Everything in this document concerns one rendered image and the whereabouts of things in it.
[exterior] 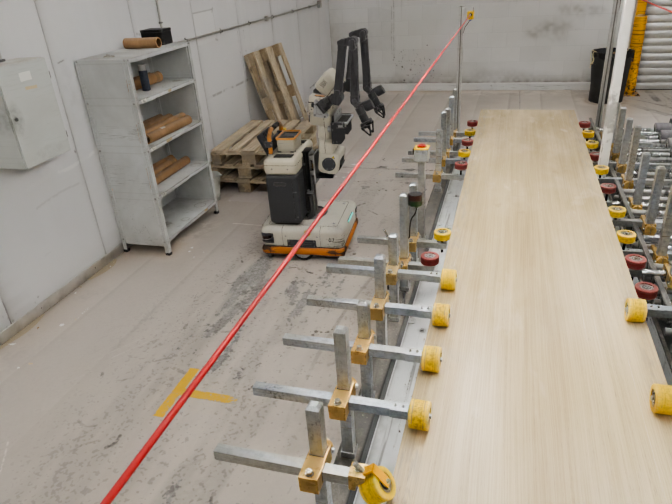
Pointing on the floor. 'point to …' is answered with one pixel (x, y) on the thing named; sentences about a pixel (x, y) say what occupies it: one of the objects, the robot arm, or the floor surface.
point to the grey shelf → (124, 102)
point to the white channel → (616, 80)
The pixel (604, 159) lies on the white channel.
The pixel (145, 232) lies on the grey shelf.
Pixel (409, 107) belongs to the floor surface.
